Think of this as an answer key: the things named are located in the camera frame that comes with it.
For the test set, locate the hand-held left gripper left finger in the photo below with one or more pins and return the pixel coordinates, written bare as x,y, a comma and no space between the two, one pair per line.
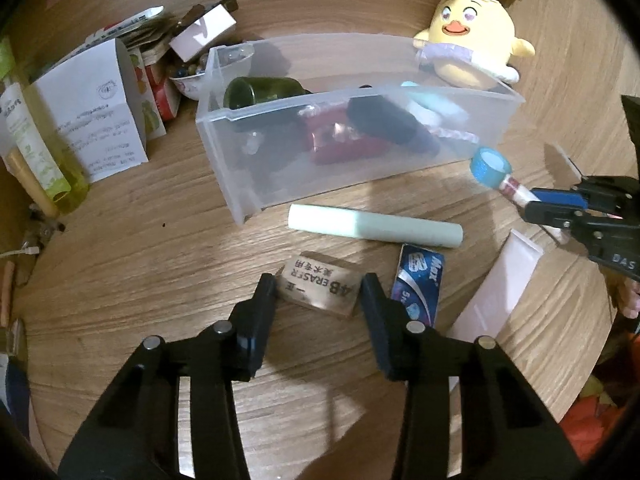
260,320

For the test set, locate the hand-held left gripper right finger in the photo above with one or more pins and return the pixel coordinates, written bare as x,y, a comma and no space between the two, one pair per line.
380,325

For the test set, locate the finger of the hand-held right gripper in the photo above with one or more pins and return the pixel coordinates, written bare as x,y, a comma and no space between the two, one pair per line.
545,214
555,196

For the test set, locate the white pen with red band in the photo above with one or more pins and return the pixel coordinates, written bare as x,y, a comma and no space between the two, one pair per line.
512,187

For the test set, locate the tan boxed eraser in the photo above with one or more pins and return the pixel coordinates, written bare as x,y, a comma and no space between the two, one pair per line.
320,285

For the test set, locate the clear plastic storage bin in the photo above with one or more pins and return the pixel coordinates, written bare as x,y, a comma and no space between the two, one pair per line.
260,170

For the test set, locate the teal squeeze tube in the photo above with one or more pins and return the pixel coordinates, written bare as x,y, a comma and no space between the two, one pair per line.
430,105

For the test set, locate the red foil packet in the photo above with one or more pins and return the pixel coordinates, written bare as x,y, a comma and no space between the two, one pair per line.
345,147

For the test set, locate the black cylindrical case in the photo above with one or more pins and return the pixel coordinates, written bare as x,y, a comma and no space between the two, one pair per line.
385,120

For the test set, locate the dark green bottle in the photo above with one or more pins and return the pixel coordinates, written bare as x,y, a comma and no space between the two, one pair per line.
260,91

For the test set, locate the blue Max staples box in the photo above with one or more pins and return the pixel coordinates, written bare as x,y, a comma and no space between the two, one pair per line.
417,280

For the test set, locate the blue tape roll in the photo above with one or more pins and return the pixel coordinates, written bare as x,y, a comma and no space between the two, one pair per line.
482,167

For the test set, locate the flat white tube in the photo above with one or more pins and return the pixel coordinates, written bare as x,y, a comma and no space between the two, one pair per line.
500,290

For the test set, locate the pale green tube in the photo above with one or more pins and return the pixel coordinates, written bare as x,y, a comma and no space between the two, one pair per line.
375,225

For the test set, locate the black flat object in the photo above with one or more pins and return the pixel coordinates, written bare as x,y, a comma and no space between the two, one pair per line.
632,130

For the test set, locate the orange cloth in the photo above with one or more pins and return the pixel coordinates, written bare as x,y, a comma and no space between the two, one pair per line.
590,420

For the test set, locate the yellow chick plush toy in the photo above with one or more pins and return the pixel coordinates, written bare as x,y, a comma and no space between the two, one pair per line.
475,25

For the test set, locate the yellow-green bottle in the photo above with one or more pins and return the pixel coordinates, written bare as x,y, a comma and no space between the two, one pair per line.
75,185

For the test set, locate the red small box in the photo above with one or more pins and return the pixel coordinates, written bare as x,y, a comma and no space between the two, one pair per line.
167,100

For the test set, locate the white bowl with items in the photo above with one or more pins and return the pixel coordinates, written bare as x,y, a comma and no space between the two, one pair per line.
187,85

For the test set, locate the fruit print box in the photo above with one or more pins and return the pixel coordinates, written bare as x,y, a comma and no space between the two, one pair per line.
147,100

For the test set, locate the dark blue cloth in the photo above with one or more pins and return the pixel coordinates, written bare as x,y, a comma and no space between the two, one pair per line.
15,390

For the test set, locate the white open cardboard box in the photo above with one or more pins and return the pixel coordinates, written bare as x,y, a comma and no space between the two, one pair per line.
90,120

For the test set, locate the cream tube with green label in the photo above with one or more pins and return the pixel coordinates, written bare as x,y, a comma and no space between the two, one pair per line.
30,155

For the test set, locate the small white box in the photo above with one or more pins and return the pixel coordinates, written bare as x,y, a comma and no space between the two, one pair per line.
200,30

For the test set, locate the stack of paper packets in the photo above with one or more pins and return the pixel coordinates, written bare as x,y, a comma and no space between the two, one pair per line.
145,25

